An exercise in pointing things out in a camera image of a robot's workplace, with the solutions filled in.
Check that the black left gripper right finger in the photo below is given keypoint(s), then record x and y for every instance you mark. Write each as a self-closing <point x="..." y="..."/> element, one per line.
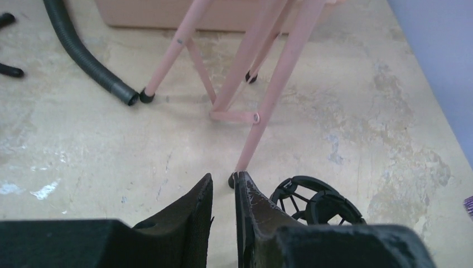
<point x="268" y="237"/>

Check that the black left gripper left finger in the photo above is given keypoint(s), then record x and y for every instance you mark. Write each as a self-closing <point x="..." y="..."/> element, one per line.
<point x="177" y="236"/>

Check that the black microphone tripod stand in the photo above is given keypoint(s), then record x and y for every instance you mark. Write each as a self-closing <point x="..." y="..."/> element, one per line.
<point x="313" y="201"/>

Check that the purple glitter microphone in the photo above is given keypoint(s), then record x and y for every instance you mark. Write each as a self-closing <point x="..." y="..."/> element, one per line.
<point x="468" y="205"/>

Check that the pink folding music stand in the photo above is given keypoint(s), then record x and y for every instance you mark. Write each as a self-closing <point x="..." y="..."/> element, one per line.
<point x="252" y="52"/>

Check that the pink plastic storage box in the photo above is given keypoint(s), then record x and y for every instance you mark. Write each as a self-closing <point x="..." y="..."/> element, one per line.
<point x="221" y="16"/>

